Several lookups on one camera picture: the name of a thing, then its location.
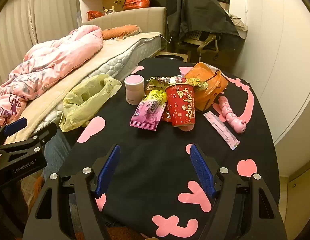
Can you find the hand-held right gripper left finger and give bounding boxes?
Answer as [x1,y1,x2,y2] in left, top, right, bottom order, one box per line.
[22,144,121,240]

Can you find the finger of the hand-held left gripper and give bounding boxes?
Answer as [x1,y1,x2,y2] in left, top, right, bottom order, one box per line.
[0,117,28,144]
[0,122,58,160]

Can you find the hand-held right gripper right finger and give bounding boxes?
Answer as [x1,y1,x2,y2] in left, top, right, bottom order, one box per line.
[189,143,288,240]

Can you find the yellow plastic bag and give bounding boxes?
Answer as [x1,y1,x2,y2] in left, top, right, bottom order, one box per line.
[59,74,123,132]

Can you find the thin pink sachet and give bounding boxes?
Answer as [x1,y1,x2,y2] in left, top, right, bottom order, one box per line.
[204,111,240,151]

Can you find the pink and yellow snack packet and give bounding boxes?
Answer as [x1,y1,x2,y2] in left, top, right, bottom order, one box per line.
[130,90,168,132]

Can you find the red paper cup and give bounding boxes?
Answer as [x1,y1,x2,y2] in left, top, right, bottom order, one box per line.
[165,84,196,127]

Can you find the white jar with pink lid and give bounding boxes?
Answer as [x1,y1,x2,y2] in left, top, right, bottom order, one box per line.
[124,75,145,105]

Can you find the orange plastic bag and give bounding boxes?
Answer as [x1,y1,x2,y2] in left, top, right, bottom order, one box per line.
[184,62,229,112]

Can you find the gold and red snack wrapper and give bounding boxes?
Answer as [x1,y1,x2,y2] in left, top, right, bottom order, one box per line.
[146,76,209,98]

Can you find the person's blue jeans leg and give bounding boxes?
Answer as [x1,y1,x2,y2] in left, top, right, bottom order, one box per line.
[42,129,73,180]

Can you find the brown fleece top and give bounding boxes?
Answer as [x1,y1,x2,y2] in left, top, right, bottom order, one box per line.
[27,176,46,217]

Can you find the black cloth with pink print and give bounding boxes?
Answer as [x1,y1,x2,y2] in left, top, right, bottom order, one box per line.
[58,57,280,240]

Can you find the pink caterpillar toy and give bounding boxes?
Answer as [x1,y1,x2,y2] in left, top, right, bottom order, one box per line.
[218,95,247,134]

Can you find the pink printed quilt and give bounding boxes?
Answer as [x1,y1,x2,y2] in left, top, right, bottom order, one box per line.
[0,25,104,127]

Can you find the beige bed cover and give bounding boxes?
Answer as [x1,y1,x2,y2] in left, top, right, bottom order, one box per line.
[5,32,162,144]

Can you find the grey curtains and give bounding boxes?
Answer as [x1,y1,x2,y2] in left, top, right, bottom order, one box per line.
[0,0,79,90]

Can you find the orange pillow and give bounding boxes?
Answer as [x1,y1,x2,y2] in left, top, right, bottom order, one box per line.
[101,24,143,40]

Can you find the small red plastic bag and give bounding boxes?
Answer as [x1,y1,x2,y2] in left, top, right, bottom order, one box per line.
[86,10,104,21]

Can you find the beige office chair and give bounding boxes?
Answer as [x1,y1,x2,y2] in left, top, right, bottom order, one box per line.
[175,30,223,60]

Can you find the beige padded headboard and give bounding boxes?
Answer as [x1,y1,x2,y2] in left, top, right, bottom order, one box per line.
[81,7,168,45]

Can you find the beige crumpled cloth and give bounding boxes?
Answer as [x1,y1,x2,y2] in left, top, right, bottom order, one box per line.
[227,12,248,32]

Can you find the large red plastic bag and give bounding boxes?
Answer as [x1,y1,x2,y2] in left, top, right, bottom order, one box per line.
[123,0,150,11]

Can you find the black jacket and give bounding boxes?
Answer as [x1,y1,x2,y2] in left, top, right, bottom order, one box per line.
[166,0,242,47]

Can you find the white board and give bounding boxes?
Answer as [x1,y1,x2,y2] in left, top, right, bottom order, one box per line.
[229,0,248,20]

